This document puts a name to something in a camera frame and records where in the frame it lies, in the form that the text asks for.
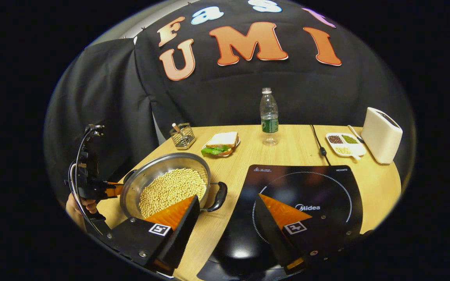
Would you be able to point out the clear plastic water bottle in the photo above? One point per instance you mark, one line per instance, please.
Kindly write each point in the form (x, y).
(269, 117)

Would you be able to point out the soybeans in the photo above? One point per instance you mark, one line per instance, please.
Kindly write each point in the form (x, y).
(170, 189)

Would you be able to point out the small white plate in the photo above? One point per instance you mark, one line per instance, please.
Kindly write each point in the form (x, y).
(236, 145)

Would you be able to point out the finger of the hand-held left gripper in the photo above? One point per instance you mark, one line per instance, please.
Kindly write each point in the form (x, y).
(115, 190)

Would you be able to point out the row of black cloth clips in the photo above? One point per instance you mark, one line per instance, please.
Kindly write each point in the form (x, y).
(143, 29)

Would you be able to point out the black induction cooktop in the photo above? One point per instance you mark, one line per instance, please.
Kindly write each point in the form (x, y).
(307, 187)

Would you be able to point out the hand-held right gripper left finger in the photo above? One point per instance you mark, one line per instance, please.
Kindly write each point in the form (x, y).
(180, 234)

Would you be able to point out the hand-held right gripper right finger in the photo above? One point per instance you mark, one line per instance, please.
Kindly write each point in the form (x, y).
(274, 238)

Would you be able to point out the white sectioned plate with beans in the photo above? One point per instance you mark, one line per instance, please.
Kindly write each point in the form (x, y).
(346, 145)

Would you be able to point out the white toaster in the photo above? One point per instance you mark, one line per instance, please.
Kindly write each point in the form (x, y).
(381, 136)

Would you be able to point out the black backdrop cloth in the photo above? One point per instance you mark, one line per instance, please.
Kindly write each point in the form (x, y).
(229, 97)

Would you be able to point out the wooden stick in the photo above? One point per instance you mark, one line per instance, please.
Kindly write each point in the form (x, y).
(176, 128)

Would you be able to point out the sandwich with lettuce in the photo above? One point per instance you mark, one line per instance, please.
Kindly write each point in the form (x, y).
(223, 139)

